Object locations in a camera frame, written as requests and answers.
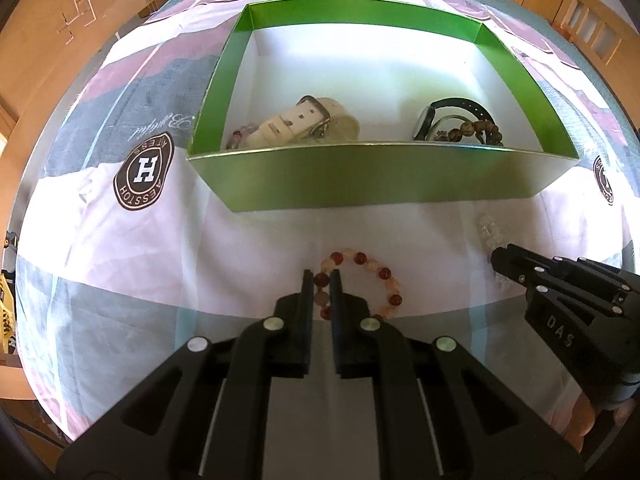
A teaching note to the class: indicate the wooden chair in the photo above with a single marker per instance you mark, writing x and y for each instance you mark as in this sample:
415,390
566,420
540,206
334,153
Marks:
604,38

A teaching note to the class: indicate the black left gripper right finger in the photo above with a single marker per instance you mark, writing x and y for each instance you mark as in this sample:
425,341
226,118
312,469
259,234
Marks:
363,346

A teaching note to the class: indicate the right hand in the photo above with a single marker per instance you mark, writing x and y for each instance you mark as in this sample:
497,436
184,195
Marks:
584,417

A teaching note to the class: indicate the patterned pink grey bedsheet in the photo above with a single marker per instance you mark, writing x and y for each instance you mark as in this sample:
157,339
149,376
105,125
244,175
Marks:
125,252

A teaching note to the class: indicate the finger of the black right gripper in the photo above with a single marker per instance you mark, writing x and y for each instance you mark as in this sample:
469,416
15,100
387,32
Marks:
596,278
525,267

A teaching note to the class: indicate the black wristwatch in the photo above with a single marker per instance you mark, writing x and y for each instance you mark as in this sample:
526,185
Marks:
432,122

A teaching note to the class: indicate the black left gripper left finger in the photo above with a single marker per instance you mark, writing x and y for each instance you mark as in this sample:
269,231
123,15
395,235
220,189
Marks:
280,344

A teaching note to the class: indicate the green cardboard box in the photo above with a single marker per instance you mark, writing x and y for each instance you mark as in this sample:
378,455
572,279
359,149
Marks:
384,61

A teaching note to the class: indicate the white plastic wristwatch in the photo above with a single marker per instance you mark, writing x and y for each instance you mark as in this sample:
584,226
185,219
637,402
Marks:
311,121

